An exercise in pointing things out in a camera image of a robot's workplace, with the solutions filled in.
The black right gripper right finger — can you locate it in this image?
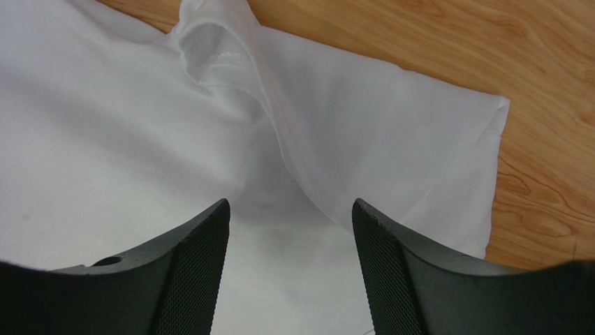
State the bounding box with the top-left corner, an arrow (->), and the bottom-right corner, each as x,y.
352,199 -> 594,334

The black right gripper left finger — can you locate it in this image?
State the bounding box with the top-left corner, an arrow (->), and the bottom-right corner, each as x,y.
1,199 -> 230,334

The white t shirt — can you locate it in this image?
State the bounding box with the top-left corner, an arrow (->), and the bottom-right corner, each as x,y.
1,1 -> 510,334

